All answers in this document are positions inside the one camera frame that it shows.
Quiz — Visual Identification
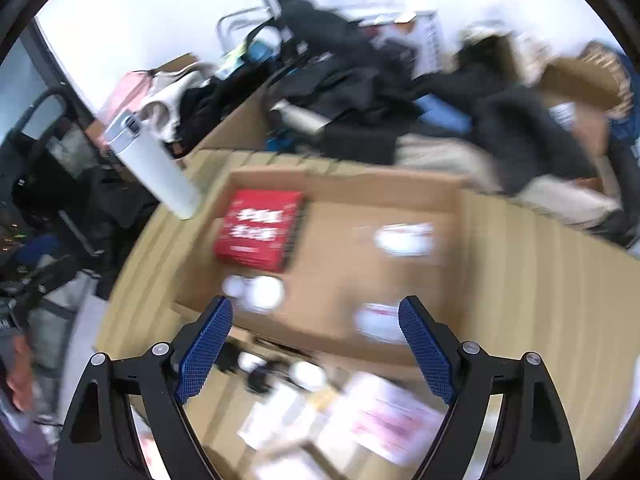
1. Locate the small white round jar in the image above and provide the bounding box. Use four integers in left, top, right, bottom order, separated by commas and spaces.
221, 275, 285, 314

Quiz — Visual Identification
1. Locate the black clothes pile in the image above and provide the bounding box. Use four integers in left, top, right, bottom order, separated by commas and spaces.
409, 36, 597, 195

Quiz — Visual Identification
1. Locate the black baby stroller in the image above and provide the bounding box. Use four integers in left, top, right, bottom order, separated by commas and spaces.
1, 87, 158, 300

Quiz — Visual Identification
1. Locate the red printed box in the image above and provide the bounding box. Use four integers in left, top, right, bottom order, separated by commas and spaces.
213, 188, 307, 273

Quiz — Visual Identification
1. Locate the white folding chair frame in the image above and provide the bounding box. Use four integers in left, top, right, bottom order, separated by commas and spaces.
216, 6, 271, 53

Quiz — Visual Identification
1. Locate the cardboard box right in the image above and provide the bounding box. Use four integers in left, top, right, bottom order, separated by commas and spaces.
537, 56, 626, 162

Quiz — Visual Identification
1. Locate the shallow cardboard tray box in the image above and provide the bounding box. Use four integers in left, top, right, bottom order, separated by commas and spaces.
175, 166, 463, 380

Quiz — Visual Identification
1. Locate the beige crumpled garment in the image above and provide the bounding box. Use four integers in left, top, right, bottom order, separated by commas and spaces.
137, 61, 216, 143

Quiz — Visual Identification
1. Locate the tall white thermos bottle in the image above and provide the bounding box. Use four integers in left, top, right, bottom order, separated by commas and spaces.
103, 110, 201, 220

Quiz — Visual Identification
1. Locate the pink patterned tissue pack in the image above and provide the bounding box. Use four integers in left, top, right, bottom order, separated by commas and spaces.
316, 373, 444, 467

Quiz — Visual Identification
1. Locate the black cable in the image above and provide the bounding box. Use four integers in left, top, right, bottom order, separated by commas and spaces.
219, 339, 321, 395

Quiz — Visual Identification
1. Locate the round white lid tin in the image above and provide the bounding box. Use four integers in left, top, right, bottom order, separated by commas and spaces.
288, 361, 326, 392

